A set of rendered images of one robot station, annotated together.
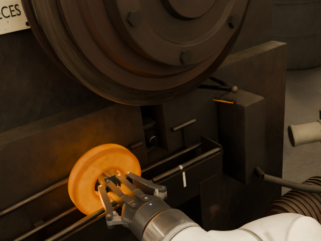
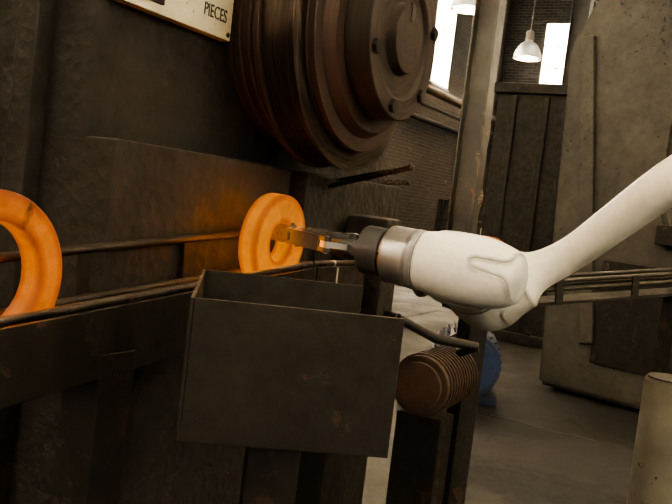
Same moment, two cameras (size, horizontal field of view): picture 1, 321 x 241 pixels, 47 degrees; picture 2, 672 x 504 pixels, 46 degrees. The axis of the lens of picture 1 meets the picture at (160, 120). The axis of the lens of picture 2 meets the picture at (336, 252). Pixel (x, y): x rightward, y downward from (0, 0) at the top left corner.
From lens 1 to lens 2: 0.96 m
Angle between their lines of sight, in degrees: 37
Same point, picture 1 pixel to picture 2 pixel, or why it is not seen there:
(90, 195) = (266, 245)
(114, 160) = (292, 213)
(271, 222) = not seen: hidden behind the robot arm
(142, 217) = (373, 232)
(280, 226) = not seen: hidden behind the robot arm
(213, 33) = (407, 98)
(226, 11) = (415, 84)
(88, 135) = (247, 188)
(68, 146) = (230, 192)
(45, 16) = (297, 17)
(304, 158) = not seen: hidden behind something
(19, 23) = (222, 31)
